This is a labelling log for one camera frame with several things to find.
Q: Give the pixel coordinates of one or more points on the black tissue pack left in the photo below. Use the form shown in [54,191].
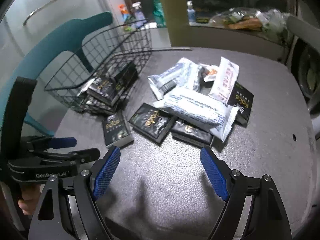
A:
[117,131]

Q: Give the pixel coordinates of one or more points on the long white pink-print packet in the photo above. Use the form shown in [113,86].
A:
[226,77]

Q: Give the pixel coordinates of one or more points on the black Face tissue pack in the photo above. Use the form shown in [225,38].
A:
[102,89]

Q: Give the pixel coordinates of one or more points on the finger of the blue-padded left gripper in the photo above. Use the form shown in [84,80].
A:
[62,142]

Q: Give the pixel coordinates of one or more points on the large white blue-print packet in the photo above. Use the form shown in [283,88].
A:
[210,115]

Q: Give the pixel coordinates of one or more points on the black tissue pack under packets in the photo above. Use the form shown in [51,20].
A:
[243,99]

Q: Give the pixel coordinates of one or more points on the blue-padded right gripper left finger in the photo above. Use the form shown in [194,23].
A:
[103,170]

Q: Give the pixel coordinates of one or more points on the small orange white packet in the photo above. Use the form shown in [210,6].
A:
[209,72]

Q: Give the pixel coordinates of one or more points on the black tissue pack centre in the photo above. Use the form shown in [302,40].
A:
[152,122]

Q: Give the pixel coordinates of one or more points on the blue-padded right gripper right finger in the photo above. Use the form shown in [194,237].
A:
[218,172]

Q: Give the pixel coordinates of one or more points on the white blue snack packet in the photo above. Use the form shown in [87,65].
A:
[185,73]

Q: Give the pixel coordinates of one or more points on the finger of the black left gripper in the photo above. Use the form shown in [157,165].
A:
[85,156]

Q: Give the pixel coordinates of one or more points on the orange spray bottle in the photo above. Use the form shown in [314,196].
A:
[124,12]

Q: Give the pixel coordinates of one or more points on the purple spray bottle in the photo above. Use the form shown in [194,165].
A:
[138,13]

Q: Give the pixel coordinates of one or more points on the teal chair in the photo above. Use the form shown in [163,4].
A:
[66,37]

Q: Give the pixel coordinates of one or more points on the person's hand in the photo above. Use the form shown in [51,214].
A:
[29,199]

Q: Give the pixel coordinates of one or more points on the blue pump bottle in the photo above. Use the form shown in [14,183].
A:
[191,12]

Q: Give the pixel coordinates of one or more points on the green refill bag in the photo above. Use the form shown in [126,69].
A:
[158,14]

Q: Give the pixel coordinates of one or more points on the metal door handle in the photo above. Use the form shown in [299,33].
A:
[31,14]

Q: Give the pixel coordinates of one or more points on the black tissue pack edgewise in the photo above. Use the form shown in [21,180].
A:
[125,75]

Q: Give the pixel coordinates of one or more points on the black tissue pack on table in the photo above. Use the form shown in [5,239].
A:
[190,134]

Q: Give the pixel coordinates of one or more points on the black wire basket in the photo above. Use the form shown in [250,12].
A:
[105,51]

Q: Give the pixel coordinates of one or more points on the plastic bags pile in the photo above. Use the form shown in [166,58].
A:
[271,23]

